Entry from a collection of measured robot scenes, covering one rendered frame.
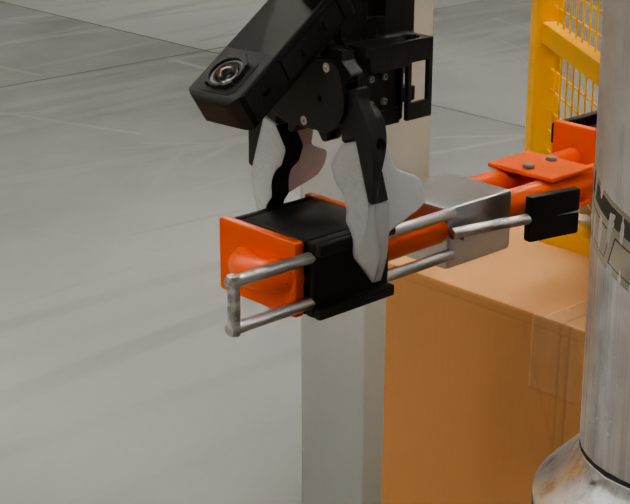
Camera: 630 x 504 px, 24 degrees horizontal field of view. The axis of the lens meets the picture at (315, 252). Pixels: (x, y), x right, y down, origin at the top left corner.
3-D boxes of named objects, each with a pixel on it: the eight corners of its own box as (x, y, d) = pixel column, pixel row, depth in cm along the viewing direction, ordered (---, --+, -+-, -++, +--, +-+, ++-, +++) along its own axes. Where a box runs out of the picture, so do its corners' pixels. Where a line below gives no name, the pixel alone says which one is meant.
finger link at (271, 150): (322, 229, 102) (360, 121, 97) (259, 249, 98) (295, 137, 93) (294, 204, 104) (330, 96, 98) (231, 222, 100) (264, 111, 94)
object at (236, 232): (311, 259, 102) (311, 191, 100) (388, 286, 97) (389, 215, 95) (219, 288, 96) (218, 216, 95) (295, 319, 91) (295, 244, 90)
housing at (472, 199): (442, 227, 110) (444, 170, 108) (513, 249, 105) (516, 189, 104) (378, 248, 105) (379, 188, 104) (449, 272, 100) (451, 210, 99)
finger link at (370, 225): (456, 258, 93) (419, 118, 93) (392, 281, 89) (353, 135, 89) (423, 264, 95) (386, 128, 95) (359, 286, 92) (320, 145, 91)
